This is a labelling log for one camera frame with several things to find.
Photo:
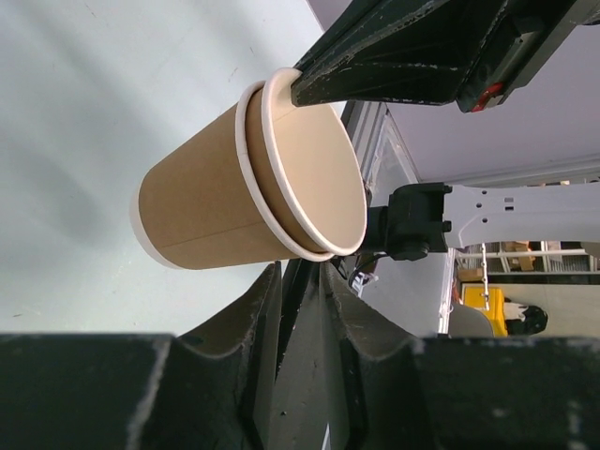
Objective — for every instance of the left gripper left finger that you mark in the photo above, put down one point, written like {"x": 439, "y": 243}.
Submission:
{"x": 300, "y": 368}

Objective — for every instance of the brown paper cup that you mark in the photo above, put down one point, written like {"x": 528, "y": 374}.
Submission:
{"x": 201, "y": 207}
{"x": 315, "y": 167}

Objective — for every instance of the light blue table mat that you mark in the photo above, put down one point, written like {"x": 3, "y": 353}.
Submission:
{"x": 93, "y": 94}

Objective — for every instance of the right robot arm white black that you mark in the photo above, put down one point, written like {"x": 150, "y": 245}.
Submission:
{"x": 420, "y": 219}

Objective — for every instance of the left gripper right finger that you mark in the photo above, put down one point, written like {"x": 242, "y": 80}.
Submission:
{"x": 402, "y": 51}

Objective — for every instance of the yellow crate in background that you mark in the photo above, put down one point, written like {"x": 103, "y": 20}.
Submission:
{"x": 490, "y": 304}

